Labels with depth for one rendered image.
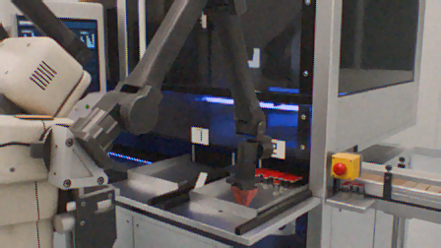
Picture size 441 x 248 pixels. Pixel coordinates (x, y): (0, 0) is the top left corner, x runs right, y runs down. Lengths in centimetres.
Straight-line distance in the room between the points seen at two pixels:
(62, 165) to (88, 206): 21
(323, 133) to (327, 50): 26
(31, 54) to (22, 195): 29
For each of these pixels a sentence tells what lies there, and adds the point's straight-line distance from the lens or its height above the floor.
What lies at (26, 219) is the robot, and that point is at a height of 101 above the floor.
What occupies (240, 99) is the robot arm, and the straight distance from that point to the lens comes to 120.
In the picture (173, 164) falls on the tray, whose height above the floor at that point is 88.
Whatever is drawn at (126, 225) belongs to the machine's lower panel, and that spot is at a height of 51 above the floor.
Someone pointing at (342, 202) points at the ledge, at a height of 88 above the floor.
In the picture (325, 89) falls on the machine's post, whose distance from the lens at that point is 142.
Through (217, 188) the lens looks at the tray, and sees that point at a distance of 152.
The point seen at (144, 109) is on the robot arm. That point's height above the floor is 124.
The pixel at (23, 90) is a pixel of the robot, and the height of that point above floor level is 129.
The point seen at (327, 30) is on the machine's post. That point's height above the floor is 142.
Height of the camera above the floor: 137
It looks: 11 degrees down
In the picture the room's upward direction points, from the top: straight up
